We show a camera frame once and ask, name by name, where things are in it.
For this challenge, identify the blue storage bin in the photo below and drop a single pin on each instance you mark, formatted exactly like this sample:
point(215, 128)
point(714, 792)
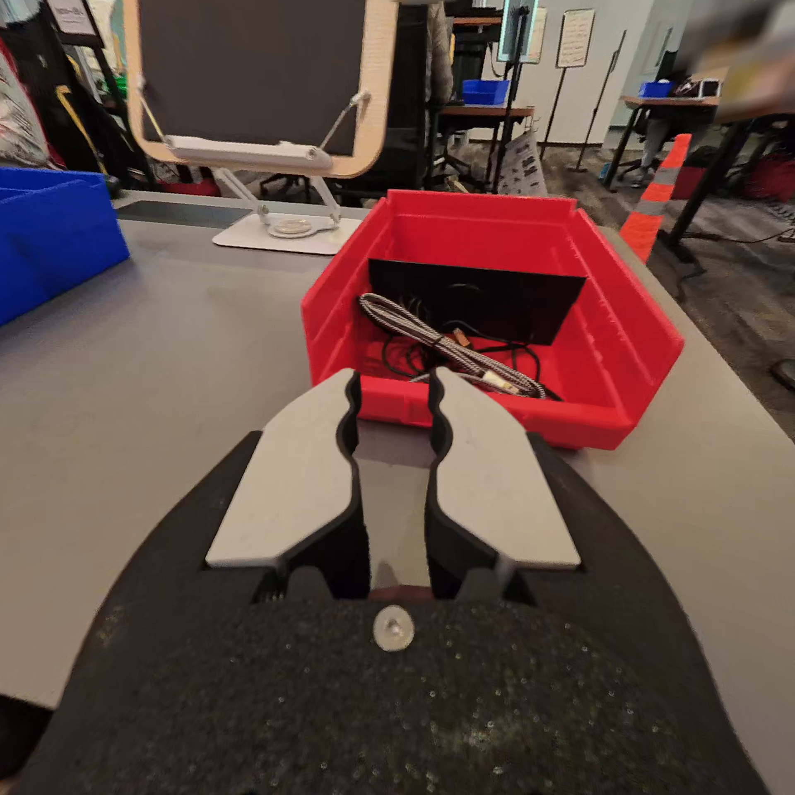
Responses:
point(487, 92)

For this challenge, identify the orange traffic cone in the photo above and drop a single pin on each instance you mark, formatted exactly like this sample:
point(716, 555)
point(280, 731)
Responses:
point(652, 211)

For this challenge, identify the red plastic bin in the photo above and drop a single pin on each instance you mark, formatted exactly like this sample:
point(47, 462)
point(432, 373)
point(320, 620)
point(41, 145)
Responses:
point(621, 348)

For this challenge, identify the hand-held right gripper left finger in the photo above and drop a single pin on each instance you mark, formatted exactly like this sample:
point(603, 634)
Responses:
point(292, 490)

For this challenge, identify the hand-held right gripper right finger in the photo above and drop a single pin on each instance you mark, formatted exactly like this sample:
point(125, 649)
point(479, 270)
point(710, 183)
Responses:
point(503, 490)

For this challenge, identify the white board on stand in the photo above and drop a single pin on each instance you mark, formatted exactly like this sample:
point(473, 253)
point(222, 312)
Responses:
point(574, 37)

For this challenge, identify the black bin divider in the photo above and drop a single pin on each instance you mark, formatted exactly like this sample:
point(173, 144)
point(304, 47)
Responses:
point(497, 298)

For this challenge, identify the marker sign on stand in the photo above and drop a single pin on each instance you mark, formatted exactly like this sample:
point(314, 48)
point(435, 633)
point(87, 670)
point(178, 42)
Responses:
point(71, 15)

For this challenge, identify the black jacket yellow stripe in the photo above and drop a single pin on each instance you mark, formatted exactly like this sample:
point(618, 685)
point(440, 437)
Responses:
point(43, 124)

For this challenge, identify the small blue bin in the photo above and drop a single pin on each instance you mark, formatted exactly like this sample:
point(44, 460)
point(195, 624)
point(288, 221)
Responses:
point(655, 90)

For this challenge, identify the blue plastic bin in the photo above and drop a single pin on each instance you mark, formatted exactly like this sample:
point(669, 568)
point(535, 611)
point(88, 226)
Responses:
point(62, 248)

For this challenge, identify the printed paper poster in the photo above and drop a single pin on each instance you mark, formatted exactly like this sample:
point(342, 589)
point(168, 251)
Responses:
point(525, 167)

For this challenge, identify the wood-framed black board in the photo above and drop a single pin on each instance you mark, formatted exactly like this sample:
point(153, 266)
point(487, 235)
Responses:
point(248, 62)

